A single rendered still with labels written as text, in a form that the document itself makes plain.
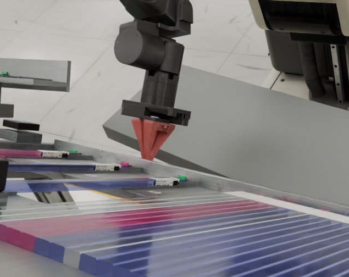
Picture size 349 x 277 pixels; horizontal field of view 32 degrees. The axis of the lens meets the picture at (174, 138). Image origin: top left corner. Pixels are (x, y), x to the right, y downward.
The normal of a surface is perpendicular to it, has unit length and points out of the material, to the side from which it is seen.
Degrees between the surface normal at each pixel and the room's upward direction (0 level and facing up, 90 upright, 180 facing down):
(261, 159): 0
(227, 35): 0
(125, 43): 43
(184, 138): 0
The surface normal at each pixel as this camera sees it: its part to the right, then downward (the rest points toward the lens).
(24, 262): 0.16, -0.99
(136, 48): -0.57, -0.07
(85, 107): -0.27, -0.72
